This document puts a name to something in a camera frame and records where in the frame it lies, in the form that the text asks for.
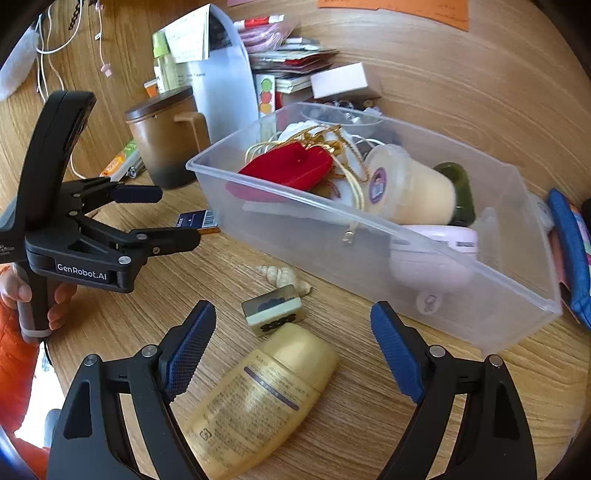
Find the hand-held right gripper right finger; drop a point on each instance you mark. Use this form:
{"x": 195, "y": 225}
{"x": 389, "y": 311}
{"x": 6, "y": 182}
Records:
{"x": 397, "y": 350}

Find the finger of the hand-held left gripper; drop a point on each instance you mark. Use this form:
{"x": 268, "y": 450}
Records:
{"x": 175, "y": 237}
{"x": 138, "y": 194}

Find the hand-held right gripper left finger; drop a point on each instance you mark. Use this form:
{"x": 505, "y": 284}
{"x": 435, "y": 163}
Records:
{"x": 189, "y": 350}

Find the pink round case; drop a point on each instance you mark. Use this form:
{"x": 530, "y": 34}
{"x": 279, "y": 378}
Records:
{"x": 425, "y": 272}

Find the yellow sunscreen bottle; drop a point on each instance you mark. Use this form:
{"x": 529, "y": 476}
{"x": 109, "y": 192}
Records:
{"x": 268, "y": 387}

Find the clear plastic storage bin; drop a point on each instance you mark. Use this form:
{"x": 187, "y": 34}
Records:
{"x": 286, "y": 217}

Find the red velvet pouch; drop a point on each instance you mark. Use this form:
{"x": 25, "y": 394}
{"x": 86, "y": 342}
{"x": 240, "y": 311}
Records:
{"x": 286, "y": 166}

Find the cream lidded cup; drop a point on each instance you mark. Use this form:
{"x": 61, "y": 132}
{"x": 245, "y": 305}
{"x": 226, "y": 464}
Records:
{"x": 415, "y": 189}

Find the green glass spray bottle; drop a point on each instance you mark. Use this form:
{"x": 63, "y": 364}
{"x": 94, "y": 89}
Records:
{"x": 461, "y": 194}

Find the person's left forearm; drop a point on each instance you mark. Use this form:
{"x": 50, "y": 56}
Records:
{"x": 18, "y": 378}

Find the wooden desktop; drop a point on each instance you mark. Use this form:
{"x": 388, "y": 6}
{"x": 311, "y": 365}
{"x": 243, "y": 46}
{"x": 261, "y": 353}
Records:
{"x": 346, "y": 415}

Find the person's left hand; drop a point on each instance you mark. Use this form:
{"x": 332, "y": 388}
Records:
{"x": 62, "y": 304}

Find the blue card box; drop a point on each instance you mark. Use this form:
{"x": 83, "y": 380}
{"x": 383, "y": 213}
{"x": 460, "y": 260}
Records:
{"x": 189, "y": 220}

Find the orange and green packet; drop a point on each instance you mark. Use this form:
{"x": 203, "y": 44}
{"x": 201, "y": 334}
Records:
{"x": 120, "y": 159}

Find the brown lidded canister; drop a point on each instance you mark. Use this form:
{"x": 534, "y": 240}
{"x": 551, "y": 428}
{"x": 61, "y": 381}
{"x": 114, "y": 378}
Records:
{"x": 161, "y": 147}

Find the cream patterned block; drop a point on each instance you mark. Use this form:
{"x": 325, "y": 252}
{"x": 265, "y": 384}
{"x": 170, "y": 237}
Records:
{"x": 277, "y": 318}

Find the white cloth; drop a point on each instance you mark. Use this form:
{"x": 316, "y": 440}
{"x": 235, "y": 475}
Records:
{"x": 16, "y": 64}

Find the spiral seashell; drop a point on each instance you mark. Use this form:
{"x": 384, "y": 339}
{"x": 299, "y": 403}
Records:
{"x": 277, "y": 275}

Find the small round seashell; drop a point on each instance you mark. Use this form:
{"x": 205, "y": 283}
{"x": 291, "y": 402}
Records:
{"x": 304, "y": 288}

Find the green packets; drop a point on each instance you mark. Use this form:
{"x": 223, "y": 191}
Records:
{"x": 164, "y": 64}

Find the frosted plastic container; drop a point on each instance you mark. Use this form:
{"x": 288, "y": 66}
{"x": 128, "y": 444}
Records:
{"x": 226, "y": 92}

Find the box with coloured dots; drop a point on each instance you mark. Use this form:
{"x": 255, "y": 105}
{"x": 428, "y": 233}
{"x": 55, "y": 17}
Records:
{"x": 266, "y": 94}

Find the white paper leaflet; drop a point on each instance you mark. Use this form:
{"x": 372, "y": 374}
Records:
{"x": 189, "y": 37}

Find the pink flat pouch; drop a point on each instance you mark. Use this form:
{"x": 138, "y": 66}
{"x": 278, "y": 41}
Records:
{"x": 558, "y": 267}

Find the blue patchwork pouch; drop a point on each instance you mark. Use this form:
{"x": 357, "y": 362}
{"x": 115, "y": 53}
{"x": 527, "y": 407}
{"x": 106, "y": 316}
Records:
{"x": 570, "y": 240}

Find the stack of booklets and packets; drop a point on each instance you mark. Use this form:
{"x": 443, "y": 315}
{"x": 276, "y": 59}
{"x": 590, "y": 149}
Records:
{"x": 291, "y": 55}

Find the white and brown box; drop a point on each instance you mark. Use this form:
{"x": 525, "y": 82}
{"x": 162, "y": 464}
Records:
{"x": 339, "y": 76}

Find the orange paper note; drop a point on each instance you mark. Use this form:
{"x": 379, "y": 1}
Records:
{"x": 406, "y": 9}

